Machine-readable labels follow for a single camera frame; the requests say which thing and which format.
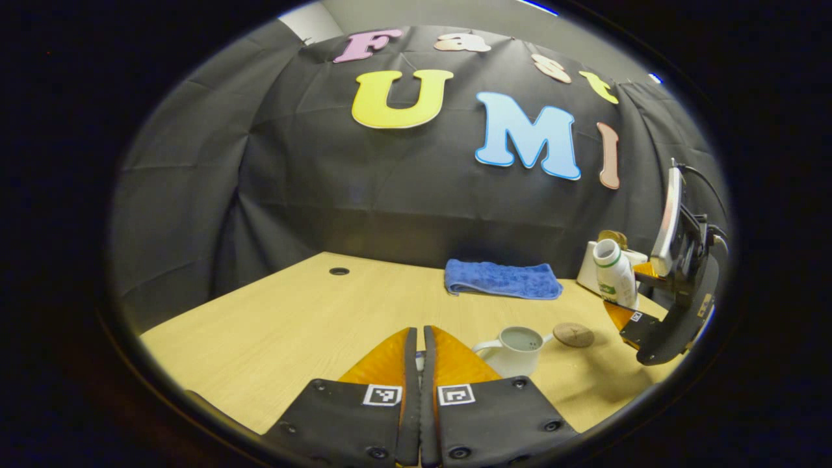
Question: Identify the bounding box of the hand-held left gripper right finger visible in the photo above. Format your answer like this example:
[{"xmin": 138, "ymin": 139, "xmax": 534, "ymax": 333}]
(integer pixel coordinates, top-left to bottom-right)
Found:
[{"xmin": 422, "ymin": 325, "xmax": 579, "ymax": 468}]

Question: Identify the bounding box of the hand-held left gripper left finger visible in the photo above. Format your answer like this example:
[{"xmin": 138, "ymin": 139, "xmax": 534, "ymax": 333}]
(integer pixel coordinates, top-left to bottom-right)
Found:
[{"xmin": 260, "ymin": 326, "xmax": 422, "ymax": 468}]

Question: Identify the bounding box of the white water bottle green label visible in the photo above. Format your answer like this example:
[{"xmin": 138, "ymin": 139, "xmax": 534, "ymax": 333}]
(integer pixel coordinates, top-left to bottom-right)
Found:
[{"xmin": 592, "ymin": 239, "xmax": 639, "ymax": 309}]

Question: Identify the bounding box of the round cork coaster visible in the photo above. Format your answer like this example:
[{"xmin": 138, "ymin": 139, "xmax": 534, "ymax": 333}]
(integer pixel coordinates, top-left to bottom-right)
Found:
[{"xmin": 553, "ymin": 322, "xmax": 595, "ymax": 348}]

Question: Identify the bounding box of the white teacup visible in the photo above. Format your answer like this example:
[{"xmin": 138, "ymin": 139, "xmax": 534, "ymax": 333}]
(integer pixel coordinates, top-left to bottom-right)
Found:
[{"xmin": 472, "ymin": 326, "xmax": 554, "ymax": 378}]

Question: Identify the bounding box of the white toaster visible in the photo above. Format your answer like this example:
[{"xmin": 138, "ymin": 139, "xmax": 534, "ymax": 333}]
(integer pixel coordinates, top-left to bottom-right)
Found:
[{"xmin": 577, "ymin": 240, "xmax": 649, "ymax": 296}]

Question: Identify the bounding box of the blue towel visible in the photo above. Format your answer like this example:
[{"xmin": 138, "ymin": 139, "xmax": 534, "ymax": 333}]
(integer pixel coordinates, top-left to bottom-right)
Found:
[{"xmin": 445, "ymin": 259, "xmax": 564, "ymax": 300}]

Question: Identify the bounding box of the black backdrop cloth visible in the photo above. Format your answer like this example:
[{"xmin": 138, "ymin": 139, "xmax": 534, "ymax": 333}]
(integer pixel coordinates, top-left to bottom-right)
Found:
[{"xmin": 107, "ymin": 25, "xmax": 732, "ymax": 335}]

